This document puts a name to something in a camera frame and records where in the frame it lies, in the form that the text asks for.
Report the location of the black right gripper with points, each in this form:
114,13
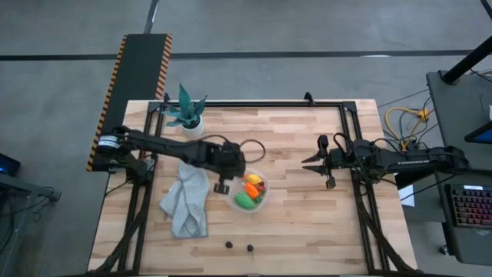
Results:
332,159

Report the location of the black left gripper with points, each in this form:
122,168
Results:
228,159

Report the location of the yellow toy lemon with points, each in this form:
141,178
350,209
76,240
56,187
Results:
253,179

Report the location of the orange toy carrot green top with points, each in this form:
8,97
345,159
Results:
251,189

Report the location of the red toy radish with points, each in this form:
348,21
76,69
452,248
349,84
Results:
261,187

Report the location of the green toy produce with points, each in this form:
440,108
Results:
244,201

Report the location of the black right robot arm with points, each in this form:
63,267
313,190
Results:
415,159

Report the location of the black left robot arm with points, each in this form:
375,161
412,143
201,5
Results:
161,146

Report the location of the clear plastic tupperware container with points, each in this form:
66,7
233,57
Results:
265,200

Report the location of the snake plant in white pot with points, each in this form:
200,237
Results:
188,111

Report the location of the grey knitted cloth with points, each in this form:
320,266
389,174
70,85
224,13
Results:
188,207

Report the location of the dark toy blackberry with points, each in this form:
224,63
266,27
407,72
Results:
229,244

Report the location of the dark toy cherry green stem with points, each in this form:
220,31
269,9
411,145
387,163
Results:
250,247

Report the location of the white paper sheet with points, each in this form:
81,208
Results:
407,196

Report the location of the black mat hazard stripe edges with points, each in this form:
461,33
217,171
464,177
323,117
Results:
138,65

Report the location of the grey side desk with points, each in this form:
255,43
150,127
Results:
461,107

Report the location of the backlit keyboard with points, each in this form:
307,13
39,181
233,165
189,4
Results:
473,205

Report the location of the blue screen device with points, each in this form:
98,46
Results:
480,135

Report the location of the black slanted pole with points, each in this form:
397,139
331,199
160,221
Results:
467,61

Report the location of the grey side table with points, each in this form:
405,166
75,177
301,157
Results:
15,215

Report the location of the black box blue light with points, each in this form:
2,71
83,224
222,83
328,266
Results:
7,164

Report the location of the black aluminium table frame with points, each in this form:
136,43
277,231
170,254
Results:
269,104

